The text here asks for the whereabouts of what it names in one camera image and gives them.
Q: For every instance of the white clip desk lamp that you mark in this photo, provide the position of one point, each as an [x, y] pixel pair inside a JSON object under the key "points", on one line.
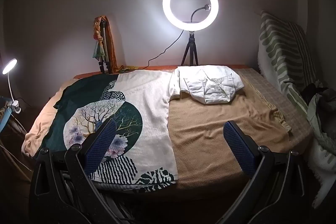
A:
{"points": [[10, 66]]}

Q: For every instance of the green yellow patterned cloth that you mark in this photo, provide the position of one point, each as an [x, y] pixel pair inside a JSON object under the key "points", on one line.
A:
{"points": [[127, 69]]}

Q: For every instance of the orange cloth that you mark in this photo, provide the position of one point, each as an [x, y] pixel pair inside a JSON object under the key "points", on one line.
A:
{"points": [[113, 48]]}

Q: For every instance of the green multicoloured scarf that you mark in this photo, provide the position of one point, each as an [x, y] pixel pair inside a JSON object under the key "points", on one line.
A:
{"points": [[96, 49]]}

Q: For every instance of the green white striped blanket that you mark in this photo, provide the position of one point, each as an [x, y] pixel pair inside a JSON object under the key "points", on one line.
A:
{"points": [[281, 50]]}

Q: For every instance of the checkered beige mat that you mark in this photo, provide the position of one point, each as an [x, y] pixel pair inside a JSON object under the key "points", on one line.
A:
{"points": [[286, 108]]}

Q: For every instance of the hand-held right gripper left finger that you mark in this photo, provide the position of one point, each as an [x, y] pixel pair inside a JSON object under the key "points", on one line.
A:
{"points": [[102, 145]]}

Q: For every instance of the tan blanket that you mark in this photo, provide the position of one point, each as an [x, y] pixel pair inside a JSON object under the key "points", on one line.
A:
{"points": [[210, 140]]}

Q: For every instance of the white folded shirt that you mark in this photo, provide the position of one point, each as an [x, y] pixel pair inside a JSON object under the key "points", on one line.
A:
{"points": [[210, 82]]}

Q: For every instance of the black gooseneck phone holder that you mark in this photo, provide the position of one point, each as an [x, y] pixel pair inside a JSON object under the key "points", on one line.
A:
{"points": [[195, 12]]}

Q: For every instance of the white green tree-print garment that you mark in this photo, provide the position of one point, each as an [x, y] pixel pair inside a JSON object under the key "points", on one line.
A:
{"points": [[152, 108]]}

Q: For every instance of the blue board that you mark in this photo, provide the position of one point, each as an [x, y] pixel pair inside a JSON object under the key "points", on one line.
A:
{"points": [[4, 116]]}

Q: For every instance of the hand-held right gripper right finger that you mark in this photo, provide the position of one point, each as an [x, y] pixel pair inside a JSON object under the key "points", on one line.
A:
{"points": [[240, 150]]}

